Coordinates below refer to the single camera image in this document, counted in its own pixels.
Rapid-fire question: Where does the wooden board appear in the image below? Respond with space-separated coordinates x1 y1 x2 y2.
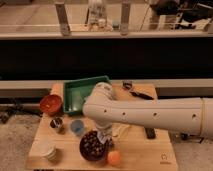
25 82 179 171

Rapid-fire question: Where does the green plastic tray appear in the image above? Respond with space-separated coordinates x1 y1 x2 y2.
63 76 110 116

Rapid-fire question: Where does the wooden spoon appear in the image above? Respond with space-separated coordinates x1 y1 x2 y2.
112 125 131 140

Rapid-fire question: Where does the black remote block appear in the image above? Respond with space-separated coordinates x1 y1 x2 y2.
145 128 156 139

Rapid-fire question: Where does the small metal cup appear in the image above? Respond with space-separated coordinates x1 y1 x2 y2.
50 117 63 133

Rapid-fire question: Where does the red bowl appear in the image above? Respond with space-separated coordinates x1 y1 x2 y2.
39 94 62 116

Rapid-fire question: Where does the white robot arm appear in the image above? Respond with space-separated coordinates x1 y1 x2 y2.
82 82 213 139

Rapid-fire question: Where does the dark bowl with nuts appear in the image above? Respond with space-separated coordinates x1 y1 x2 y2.
79 131 109 162

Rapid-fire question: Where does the blue plastic cup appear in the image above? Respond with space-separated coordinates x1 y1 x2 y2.
70 120 84 136

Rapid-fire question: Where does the orange fruit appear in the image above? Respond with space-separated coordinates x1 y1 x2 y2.
107 150 121 166

